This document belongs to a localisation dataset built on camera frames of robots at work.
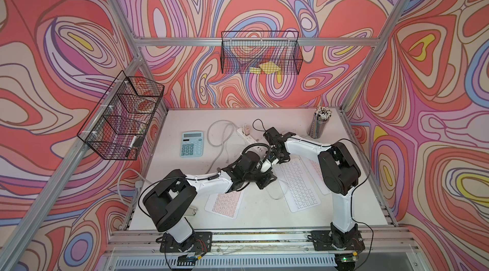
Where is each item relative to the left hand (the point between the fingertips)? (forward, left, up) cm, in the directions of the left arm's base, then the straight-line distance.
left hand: (277, 177), depth 82 cm
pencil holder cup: (+28, -24, +9) cm, 38 cm away
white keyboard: (-2, -10, -7) cm, 13 cm away
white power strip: (+24, +11, -6) cm, 27 cm away
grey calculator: (+22, +43, -6) cm, 49 cm away
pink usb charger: (+29, +13, -1) cm, 31 cm away
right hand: (+11, -1, -9) cm, 15 cm away
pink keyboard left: (-9, +23, -8) cm, 26 cm away
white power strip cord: (-10, +25, +24) cm, 36 cm away
